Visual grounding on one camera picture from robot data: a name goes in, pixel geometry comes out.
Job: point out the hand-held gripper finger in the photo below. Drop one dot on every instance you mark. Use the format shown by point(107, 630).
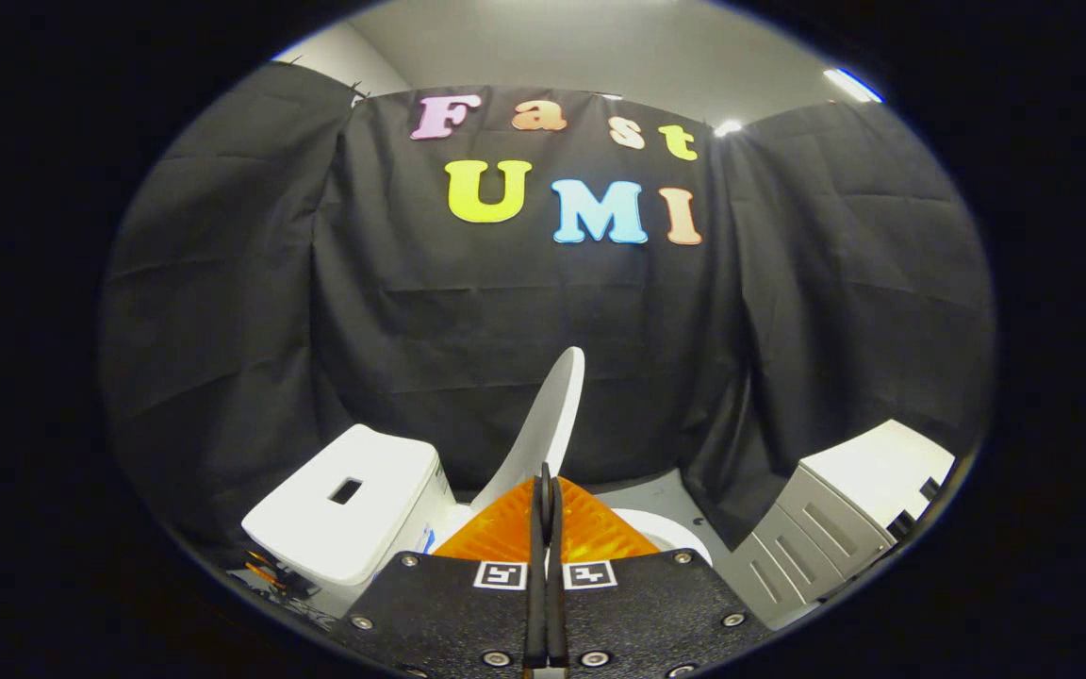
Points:
point(555, 566)
point(536, 566)

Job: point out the white toilet lid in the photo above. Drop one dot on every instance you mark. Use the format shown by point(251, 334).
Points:
point(548, 424)

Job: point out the white toilet bowl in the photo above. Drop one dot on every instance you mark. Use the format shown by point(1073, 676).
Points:
point(670, 533)

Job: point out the white toilet tank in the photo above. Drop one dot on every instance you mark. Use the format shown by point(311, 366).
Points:
point(354, 500)

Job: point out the black backdrop cloth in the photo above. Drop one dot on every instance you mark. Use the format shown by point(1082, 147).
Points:
point(543, 311)

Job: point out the grey white cabinet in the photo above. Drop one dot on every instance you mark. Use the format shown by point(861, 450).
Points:
point(835, 509)

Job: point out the small ceiling light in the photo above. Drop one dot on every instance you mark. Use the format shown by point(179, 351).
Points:
point(852, 83)
point(728, 127)

